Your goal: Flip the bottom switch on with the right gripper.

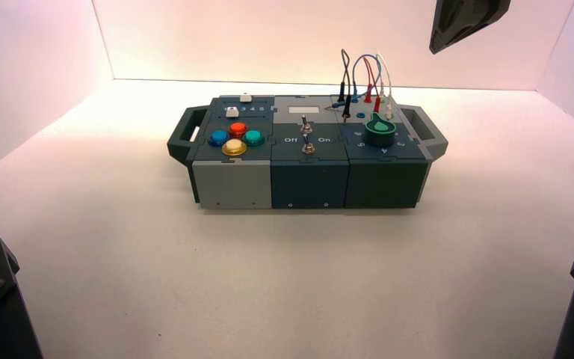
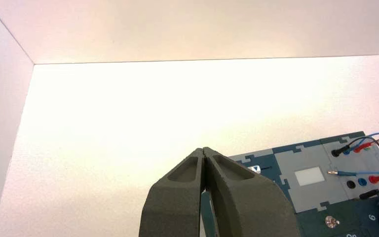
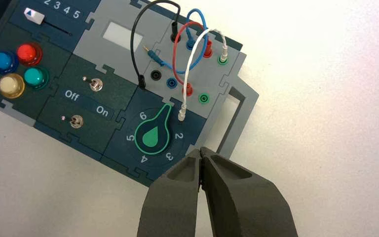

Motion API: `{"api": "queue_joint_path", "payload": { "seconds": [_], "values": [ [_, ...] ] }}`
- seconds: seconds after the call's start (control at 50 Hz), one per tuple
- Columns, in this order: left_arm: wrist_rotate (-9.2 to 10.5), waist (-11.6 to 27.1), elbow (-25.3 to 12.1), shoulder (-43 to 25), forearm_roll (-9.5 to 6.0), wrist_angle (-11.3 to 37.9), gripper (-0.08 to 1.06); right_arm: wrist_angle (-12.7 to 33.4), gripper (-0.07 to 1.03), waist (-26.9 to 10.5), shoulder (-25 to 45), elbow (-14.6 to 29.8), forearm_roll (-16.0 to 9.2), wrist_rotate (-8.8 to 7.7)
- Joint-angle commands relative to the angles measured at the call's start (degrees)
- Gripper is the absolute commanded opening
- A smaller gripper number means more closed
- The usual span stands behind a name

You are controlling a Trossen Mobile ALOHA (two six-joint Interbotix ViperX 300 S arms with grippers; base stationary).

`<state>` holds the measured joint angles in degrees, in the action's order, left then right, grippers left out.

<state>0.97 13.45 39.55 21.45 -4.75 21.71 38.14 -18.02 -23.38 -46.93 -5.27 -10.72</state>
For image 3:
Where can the green teardrop rotary knob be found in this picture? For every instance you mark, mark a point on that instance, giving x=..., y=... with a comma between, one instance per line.
x=152, y=135

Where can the yellow dome push button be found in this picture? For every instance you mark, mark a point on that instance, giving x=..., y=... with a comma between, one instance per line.
x=11, y=85

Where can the metal toggle switch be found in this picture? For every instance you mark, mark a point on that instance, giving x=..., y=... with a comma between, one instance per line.
x=76, y=122
x=95, y=85

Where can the dark green grey control box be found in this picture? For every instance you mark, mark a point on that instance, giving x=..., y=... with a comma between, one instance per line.
x=88, y=130

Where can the blue dome push button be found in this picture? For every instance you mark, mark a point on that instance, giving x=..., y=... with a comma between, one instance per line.
x=4, y=62

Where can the green dome push button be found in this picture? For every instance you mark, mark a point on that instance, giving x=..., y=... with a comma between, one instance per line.
x=35, y=78

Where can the white slider knob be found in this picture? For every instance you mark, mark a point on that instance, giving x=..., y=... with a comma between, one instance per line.
x=34, y=15

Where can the red dome push button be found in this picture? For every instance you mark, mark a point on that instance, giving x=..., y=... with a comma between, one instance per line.
x=29, y=54

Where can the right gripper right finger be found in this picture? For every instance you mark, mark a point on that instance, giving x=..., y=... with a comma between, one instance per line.
x=245, y=209

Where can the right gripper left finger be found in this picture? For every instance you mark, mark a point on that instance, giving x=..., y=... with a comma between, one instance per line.
x=173, y=206

